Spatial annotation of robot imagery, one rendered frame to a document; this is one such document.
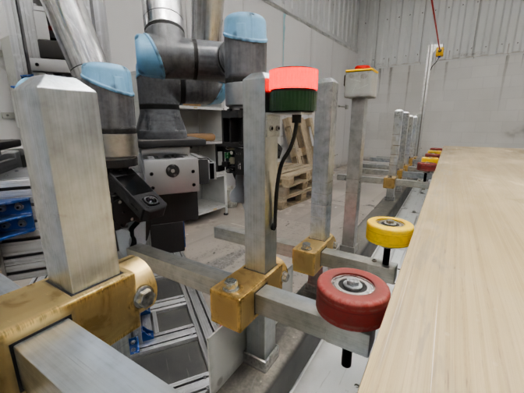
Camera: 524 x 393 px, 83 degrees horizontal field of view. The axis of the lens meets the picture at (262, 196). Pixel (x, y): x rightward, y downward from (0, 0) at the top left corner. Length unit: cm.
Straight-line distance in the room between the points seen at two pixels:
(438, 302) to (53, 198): 36
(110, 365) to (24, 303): 8
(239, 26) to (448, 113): 762
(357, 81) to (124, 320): 76
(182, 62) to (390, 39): 800
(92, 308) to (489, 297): 38
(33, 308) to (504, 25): 826
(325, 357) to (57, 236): 57
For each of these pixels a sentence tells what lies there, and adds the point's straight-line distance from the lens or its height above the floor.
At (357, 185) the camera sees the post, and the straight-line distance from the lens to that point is 88.
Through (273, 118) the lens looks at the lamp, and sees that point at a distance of 40.
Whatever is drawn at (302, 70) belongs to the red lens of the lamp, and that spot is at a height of 114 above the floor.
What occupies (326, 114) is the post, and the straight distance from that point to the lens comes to 62.
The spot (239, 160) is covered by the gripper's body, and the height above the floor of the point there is 102.
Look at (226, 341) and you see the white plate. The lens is 49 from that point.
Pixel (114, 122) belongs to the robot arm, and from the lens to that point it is 55.
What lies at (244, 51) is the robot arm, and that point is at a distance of 55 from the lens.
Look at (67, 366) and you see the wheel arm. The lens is 20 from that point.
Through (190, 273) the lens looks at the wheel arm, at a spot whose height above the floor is 86.
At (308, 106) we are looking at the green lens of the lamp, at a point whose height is 110.
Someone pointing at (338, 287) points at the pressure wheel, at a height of 90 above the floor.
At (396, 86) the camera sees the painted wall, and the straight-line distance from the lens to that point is 827.
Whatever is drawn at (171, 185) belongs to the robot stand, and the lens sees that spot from 80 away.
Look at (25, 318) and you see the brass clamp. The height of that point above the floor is 97.
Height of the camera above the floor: 108
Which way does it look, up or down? 14 degrees down
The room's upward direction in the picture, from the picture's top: straight up
